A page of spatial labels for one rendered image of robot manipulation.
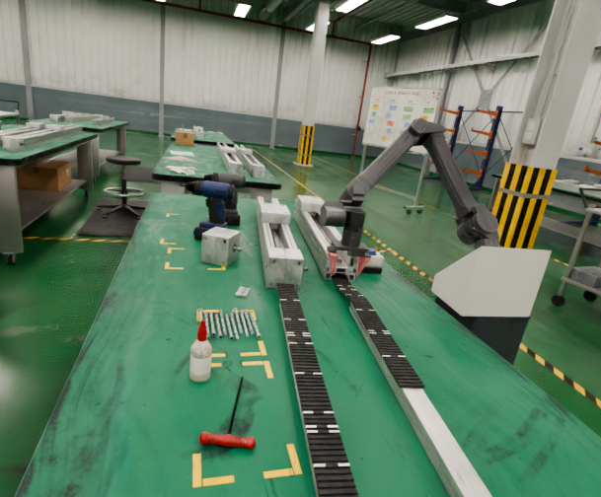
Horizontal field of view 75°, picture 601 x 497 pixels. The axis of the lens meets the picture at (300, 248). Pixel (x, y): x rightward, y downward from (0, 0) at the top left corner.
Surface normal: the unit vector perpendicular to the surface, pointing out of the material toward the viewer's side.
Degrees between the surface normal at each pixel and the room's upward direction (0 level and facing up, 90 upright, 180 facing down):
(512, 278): 90
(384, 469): 0
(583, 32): 90
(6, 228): 90
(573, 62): 90
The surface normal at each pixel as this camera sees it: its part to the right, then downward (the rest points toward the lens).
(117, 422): 0.12, -0.94
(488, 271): 0.21, 0.33
